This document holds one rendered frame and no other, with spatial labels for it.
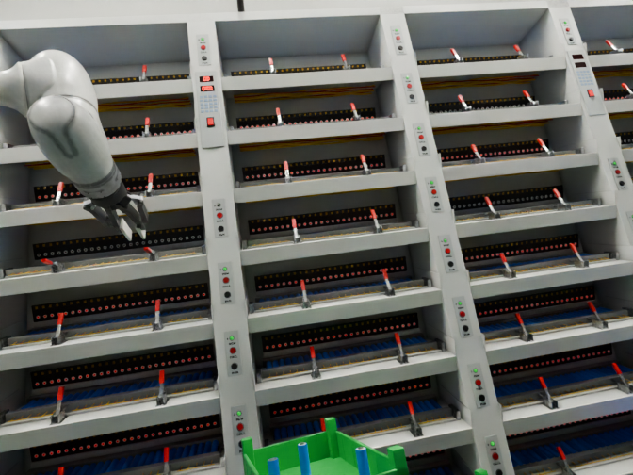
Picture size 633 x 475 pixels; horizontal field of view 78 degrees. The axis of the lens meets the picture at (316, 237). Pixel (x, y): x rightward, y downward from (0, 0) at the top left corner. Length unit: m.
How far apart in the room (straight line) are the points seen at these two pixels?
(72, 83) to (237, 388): 0.83
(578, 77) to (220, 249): 1.47
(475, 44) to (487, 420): 1.50
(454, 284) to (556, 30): 1.13
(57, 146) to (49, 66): 0.20
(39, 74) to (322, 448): 0.92
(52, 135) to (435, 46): 1.55
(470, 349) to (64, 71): 1.24
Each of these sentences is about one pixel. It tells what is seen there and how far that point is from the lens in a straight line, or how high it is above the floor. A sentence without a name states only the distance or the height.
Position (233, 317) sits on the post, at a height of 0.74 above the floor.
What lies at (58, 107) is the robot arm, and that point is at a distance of 0.81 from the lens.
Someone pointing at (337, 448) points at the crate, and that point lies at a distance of 0.93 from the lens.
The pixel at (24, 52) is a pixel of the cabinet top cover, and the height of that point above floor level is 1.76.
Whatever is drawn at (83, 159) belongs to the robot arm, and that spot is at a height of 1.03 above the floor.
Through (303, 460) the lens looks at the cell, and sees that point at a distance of 0.82.
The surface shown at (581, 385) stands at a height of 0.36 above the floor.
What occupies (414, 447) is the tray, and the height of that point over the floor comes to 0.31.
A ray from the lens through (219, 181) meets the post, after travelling 1.28.
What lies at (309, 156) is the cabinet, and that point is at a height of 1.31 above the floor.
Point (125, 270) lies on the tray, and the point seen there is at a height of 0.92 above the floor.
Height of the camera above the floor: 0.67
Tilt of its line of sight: 13 degrees up
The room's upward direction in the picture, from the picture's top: 9 degrees counter-clockwise
